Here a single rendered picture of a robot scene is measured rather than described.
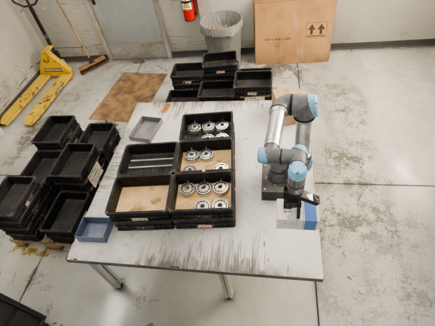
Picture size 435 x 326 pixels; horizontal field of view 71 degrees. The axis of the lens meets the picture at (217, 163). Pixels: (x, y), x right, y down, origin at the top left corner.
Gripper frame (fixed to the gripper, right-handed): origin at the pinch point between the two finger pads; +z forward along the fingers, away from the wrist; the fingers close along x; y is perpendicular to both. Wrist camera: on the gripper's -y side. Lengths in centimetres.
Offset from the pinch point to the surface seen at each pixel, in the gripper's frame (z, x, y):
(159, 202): 28, -21, 85
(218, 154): 28, -64, 51
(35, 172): 72, -79, 240
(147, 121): 40, -114, 124
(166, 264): 41, 15, 76
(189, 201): 28, -22, 65
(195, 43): 91, -348, 129
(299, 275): 41.4, 16.0, -3.2
